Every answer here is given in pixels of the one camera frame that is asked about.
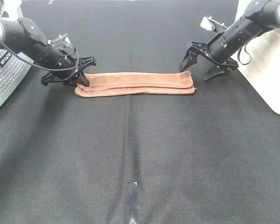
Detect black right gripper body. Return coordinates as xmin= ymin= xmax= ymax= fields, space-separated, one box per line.
xmin=188 ymin=42 xmax=238 ymax=74

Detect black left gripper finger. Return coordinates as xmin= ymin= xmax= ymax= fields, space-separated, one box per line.
xmin=76 ymin=72 xmax=90 ymax=87

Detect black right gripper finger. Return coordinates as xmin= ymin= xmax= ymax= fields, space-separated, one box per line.
xmin=204 ymin=66 xmax=226 ymax=81
xmin=179 ymin=50 xmax=198 ymax=72

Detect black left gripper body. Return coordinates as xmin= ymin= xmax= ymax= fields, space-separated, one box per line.
xmin=40 ymin=44 xmax=96 ymax=86

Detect brown microfiber towel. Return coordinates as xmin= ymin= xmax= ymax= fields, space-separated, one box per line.
xmin=75 ymin=71 xmax=195 ymax=98

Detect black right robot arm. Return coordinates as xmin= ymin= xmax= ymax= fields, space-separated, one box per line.
xmin=179 ymin=0 xmax=280 ymax=81

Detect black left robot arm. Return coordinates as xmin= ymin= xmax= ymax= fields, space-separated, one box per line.
xmin=0 ymin=17 xmax=96 ymax=87

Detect pale green storage box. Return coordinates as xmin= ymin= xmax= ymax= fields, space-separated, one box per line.
xmin=234 ymin=0 xmax=280 ymax=116

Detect grey perforated laundry basket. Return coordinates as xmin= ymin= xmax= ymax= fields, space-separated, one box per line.
xmin=0 ymin=0 xmax=35 ymax=118

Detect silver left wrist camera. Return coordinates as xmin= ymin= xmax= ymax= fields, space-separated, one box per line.
xmin=47 ymin=34 xmax=71 ymax=49

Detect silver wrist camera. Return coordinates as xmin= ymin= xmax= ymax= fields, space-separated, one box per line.
xmin=47 ymin=34 xmax=71 ymax=49
xmin=200 ymin=16 xmax=228 ymax=33

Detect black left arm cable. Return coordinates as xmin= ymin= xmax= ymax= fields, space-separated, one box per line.
xmin=0 ymin=31 xmax=81 ymax=70

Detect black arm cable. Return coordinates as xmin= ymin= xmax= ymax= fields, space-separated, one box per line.
xmin=237 ymin=44 xmax=252 ymax=66
xmin=0 ymin=31 xmax=81 ymax=70

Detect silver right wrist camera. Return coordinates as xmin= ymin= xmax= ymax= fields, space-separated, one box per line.
xmin=200 ymin=16 xmax=228 ymax=33

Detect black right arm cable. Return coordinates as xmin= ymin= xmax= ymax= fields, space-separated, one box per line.
xmin=237 ymin=44 xmax=252 ymax=66

